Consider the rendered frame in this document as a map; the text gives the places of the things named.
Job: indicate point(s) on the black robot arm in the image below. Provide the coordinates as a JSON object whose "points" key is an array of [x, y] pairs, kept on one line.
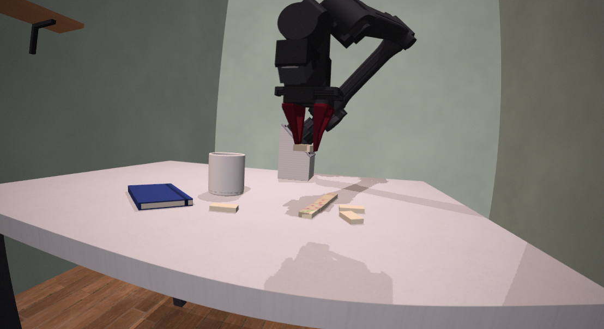
{"points": [[307, 25]]}

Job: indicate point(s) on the grey mug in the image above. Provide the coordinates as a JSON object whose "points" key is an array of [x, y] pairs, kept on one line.
{"points": [[226, 174]]}

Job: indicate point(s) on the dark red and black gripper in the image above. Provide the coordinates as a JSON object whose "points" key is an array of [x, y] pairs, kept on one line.
{"points": [[321, 99]]}

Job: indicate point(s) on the blue notebook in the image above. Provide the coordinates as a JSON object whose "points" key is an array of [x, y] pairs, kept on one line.
{"points": [[158, 196]]}

